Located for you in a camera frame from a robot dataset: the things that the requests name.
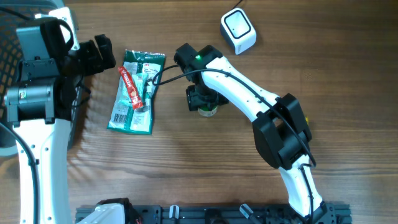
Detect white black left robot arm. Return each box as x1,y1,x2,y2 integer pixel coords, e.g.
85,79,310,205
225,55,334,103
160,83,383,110
5,7,116,223

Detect Knorr stock cube jar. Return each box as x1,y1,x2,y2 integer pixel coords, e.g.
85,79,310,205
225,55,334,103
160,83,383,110
198,106,218,117

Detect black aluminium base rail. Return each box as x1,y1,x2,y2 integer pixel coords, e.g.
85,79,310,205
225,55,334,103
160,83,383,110
75,202,353,224

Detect white barcode scanner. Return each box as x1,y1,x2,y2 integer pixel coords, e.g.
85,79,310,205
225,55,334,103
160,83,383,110
220,7,257,55

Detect grey plastic shopping basket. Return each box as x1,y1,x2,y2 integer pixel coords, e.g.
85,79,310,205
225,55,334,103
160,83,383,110
1,0,78,157

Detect black left camera cable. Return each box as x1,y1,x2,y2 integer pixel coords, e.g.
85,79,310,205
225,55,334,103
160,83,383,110
0,123,41,224

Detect green 3M product package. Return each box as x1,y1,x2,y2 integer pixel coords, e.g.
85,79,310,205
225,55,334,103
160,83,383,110
107,50,165,134

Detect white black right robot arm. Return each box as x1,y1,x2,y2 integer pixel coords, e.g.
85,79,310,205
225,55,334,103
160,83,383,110
174,44,323,223

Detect red Nescafe stick sachet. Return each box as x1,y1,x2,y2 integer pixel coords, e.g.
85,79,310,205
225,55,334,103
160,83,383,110
118,66,144,110

